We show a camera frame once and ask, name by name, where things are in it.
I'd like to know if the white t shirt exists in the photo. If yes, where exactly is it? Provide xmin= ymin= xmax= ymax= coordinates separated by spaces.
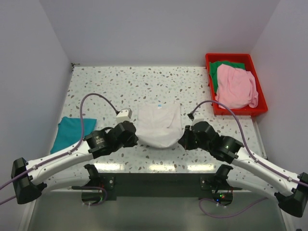
xmin=136 ymin=102 xmax=183 ymax=149

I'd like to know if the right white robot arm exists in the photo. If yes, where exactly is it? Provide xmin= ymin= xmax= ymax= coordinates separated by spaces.
xmin=178 ymin=121 xmax=308 ymax=218

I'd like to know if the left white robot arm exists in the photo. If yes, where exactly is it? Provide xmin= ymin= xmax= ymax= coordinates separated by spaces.
xmin=11 ymin=121 xmax=138 ymax=205

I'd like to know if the teal folded t shirt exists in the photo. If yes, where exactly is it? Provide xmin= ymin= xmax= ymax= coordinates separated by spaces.
xmin=50 ymin=116 xmax=97 ymax=154

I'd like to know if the pink t shirt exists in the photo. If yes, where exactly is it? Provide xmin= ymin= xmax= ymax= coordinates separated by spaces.
xmin=215 ymin=64 xmax=258 ymax=109

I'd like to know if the green t shirt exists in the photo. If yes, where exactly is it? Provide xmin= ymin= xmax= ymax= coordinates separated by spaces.
xmin=208 ymin=61 xmax=246 ymax=93

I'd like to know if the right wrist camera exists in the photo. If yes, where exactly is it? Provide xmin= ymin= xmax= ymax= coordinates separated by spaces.
xmin=192 ymin=116 xmax=204 ymax=124

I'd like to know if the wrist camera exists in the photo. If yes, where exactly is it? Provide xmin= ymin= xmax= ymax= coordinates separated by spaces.
xmin=116 ymin=108 xmax=132 ymax=123
xmin=192 ymin=116 xmax=204 ymax=124

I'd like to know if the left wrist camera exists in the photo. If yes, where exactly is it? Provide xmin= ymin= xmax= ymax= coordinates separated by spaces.
xmin=116 ymin=108 xmax=132 ymax=123

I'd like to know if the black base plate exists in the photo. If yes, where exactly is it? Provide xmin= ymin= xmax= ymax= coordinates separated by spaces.
xmin=71 ymin=172 xmax=243 ymax=205

